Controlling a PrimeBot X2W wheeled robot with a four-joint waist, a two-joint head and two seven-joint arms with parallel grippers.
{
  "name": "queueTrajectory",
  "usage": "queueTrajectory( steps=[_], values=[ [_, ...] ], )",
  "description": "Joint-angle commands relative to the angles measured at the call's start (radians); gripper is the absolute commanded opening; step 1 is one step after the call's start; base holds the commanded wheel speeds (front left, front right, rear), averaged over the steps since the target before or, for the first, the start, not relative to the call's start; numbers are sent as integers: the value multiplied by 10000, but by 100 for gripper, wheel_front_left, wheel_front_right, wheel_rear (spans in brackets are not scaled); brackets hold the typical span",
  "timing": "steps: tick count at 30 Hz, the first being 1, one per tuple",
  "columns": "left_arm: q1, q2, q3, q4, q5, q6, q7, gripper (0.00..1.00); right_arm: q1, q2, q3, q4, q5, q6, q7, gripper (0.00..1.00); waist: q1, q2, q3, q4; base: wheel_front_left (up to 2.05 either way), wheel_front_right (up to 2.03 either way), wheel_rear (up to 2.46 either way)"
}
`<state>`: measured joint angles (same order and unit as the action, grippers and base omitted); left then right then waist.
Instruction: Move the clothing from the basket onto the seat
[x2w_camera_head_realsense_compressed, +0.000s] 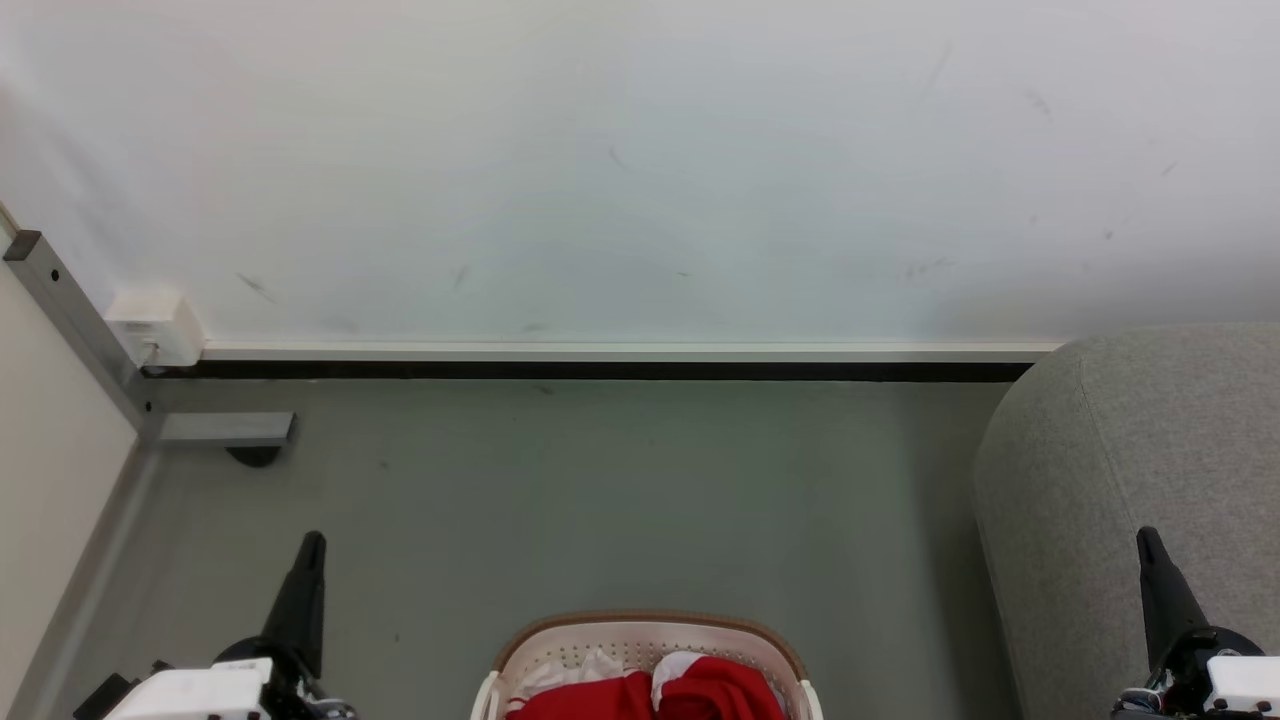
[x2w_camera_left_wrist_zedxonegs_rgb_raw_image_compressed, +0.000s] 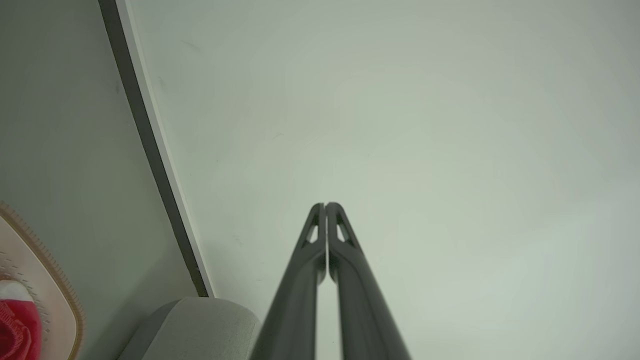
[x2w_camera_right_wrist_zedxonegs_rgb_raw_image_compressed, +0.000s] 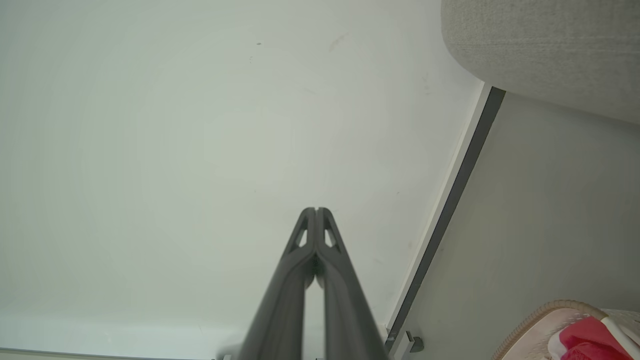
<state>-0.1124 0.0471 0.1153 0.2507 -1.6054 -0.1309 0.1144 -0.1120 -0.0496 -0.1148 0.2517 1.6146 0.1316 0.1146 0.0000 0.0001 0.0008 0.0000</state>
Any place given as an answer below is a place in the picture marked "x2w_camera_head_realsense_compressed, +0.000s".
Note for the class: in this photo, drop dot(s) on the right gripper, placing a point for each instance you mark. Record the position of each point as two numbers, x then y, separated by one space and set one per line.
1225 685

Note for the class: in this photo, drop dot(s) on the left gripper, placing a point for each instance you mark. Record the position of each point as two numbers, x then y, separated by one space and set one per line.
200 695

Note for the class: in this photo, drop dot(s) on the cream plastic laundry basket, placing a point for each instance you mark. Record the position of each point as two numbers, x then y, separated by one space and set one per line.
640 640

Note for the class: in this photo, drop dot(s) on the grey fabric sofa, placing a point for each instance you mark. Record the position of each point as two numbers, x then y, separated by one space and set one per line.
1100 480

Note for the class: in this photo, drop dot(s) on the black caster foot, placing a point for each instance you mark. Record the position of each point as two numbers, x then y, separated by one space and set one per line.
255 457

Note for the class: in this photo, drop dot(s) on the crumpled white cloth red stripe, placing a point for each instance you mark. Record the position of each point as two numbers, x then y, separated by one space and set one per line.
560 678

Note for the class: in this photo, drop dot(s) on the off-white partition panel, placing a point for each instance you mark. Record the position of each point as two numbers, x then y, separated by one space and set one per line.
50 450

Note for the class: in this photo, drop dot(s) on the black baseboard strip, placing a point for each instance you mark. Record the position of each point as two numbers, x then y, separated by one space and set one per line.
600 370

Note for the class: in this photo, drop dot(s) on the red garment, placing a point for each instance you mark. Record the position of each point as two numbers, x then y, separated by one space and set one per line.
720 695

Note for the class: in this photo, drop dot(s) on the grey metal frame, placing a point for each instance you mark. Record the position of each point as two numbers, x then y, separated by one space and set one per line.
65 300

